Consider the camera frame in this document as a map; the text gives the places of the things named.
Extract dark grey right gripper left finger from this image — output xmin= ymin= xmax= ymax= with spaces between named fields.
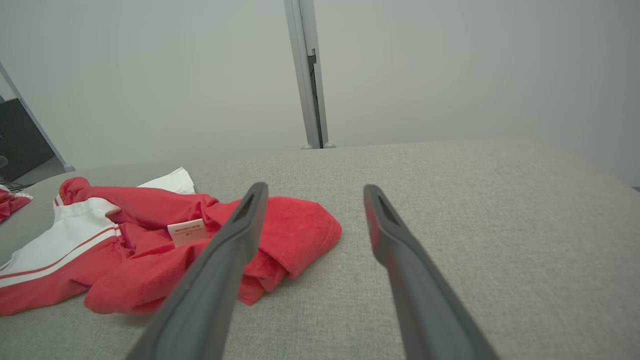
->
xmin=125 ymin=181 xmax=270 ymax=360

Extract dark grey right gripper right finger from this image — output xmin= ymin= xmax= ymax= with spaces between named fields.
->
xmin=363 ymin=184 xmax=501 ymax=360

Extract red shirt with paper tag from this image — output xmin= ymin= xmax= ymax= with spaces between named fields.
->
xmin=0 ymin=166 xmax=343 ymax=317

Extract red shirt white sleeves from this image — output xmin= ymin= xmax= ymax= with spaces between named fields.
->
xmin=0 ymin=186 xmax=34 ymax=223

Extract black flat panel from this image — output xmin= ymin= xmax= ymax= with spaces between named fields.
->
xmin=0 ymin=97 xmax=57 ymax=184

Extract grey metal partition post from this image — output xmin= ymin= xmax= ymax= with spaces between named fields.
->
xmin=284 ymin=0 xmax=337 ymax=150

